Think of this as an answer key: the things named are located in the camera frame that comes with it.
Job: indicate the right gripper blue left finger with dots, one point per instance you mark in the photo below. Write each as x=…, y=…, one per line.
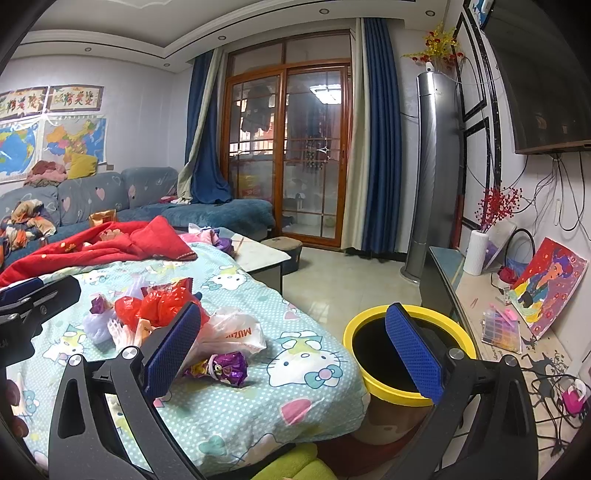
x=165, y=350

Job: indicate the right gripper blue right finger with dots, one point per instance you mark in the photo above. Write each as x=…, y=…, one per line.
x=415, y=352

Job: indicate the red plastic wrapper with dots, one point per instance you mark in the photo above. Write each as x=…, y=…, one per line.
x=158, y=304

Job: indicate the purple candy wrapper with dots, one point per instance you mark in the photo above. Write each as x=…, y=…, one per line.
x=229, y=368

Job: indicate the white plastic bag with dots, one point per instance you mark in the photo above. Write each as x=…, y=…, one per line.
x=227, y=330

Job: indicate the lavender foam net bundle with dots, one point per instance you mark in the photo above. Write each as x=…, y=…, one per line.
x=99, y=316

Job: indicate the yellow rimmed trash bin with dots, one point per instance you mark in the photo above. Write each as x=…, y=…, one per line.
x=396, y=407

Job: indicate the person's left hand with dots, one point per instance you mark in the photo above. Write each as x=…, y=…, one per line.
x=17, y=425

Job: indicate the bead organiser box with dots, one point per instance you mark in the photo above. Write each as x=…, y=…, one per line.
x=498, y=333

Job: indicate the pink tool on cabinet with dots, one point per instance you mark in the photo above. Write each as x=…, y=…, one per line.
x=508, y=315

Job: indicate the white ribbed vase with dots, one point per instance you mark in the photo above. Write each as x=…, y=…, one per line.
x=476, y=253

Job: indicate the Hello Kitty teal bedsheet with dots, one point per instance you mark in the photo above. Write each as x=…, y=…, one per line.
x=259, y=376

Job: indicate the red blanket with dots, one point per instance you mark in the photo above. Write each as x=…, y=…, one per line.
x=102, y=244

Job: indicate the purple cloth pile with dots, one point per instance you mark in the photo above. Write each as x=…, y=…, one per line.
x=208, y=236

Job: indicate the colourful girl painting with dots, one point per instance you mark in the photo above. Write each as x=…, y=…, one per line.
x=546, y=285

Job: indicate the white coffee table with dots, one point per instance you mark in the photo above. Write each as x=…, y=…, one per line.
x=263, y=263

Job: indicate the yellow pillow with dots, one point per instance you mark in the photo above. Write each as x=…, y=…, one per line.
x=82, y=166

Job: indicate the blue right curtain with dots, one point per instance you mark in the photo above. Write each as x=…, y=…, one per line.
x=375, y=164

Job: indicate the blue curtain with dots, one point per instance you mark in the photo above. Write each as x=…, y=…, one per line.
x=375, y=164
x=200, y=180

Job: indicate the blue grey sofa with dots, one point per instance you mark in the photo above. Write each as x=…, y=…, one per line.
x=135, y=194

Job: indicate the world map poster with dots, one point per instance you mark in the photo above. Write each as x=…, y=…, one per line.
x=18, y=149

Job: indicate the round dark footstool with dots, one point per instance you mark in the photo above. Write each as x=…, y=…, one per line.
x=290, y=246

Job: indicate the China map poster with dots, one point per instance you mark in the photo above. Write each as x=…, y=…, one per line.
x=63, y=136

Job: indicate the blue left curtain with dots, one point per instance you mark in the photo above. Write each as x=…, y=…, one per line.
x=200, y=180

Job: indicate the silver tower air conditioner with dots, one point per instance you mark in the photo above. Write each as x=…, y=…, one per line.
x=439, y=170

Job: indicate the wooden framed glass door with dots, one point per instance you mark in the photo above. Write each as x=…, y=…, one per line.
x=285, y=128

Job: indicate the yellow red artificial flowers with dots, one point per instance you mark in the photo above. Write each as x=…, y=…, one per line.
x=441, y=49

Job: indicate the black round basket handle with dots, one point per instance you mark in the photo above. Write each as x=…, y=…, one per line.
x=519, y=251

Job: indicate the wall mounted television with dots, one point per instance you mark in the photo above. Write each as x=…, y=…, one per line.
x=543, y=52

